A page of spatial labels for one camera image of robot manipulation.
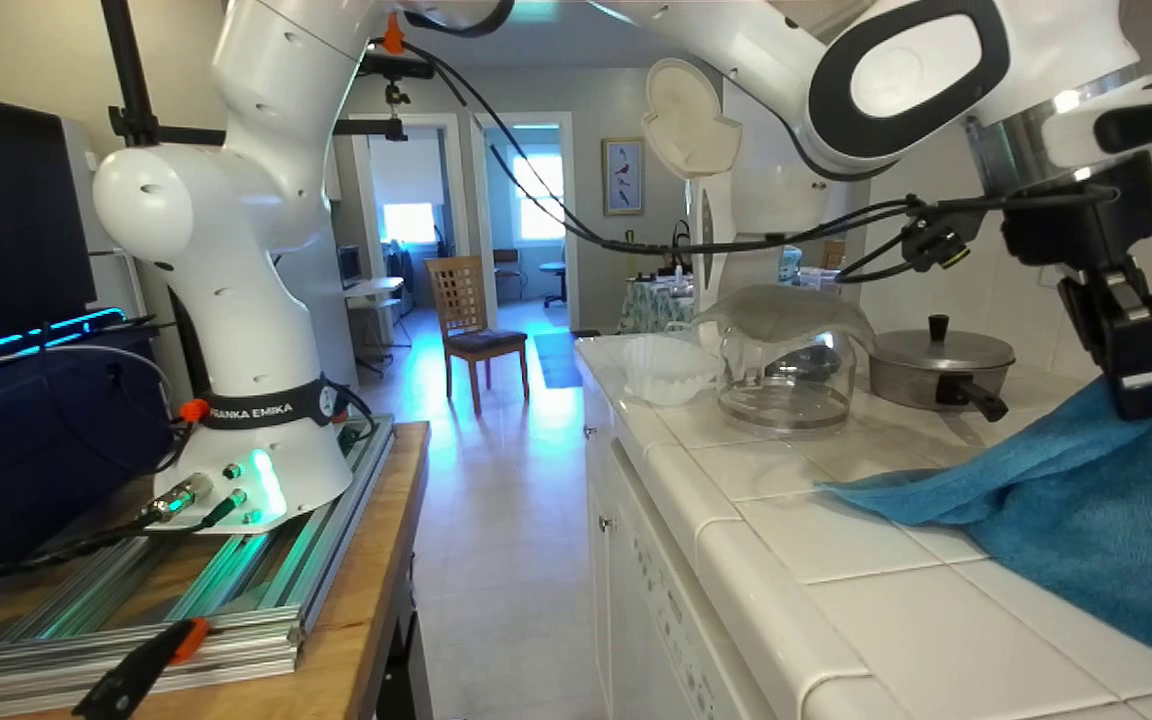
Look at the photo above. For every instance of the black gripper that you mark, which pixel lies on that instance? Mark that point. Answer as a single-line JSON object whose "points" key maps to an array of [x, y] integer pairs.
{"points": [[1120, 314]]}

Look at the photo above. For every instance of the blue terry towel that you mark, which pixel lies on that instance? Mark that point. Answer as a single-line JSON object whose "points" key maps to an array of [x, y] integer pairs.
{"points": [[1083, 523]]}

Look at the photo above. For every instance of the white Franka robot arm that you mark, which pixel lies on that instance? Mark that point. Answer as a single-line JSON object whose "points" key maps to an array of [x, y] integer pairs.
{"points": [[241, 264]]}

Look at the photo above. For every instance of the small metal lidded pot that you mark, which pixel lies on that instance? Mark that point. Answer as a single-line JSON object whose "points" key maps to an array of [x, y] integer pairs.
{"points": [[936, 367]]}

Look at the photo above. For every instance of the clear glass bowl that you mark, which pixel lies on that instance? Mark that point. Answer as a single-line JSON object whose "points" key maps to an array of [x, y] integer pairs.
{"points": [[791, 382]]}

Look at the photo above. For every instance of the white cloth floral trim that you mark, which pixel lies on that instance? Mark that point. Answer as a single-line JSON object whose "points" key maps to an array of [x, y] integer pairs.
{"points": [[656, 306]]}

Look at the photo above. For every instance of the white base cabinet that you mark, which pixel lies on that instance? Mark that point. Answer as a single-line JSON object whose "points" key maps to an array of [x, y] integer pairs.
{"points": [[656, 603]]}

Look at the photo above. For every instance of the blue floor rug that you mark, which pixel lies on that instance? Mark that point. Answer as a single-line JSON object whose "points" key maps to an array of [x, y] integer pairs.
{"points": [[557, 360]]}

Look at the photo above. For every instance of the bright room window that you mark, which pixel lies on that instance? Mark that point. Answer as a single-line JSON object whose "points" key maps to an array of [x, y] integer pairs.
{"points": [[541, 203], [411, 225]]}

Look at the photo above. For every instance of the wooden lattice chair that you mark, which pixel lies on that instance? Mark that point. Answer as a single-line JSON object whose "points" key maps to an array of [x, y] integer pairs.
{"points": [[458, 295]]}

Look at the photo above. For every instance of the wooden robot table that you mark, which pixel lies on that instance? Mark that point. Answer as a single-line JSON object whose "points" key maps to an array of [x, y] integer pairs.
{"points": [[376, 603]]}

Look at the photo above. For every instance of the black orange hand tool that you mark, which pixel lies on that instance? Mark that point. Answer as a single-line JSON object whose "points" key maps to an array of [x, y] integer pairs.
{"points": [[138, 674]]}

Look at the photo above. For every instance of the dark blue bag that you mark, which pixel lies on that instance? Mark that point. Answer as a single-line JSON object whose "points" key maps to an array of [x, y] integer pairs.
{"points": [[40, 453]]}

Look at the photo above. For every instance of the black monitor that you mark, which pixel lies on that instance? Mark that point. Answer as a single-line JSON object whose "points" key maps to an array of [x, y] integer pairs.
{"points": [[3, 225]]}

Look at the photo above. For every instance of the framed wall picture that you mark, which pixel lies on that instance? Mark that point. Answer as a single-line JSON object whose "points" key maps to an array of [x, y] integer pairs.
{"points": [[620, 177]]}

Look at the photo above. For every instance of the aluminium rail frame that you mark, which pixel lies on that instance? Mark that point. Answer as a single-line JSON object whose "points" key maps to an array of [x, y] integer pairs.
{"points": [[271, 587]]}

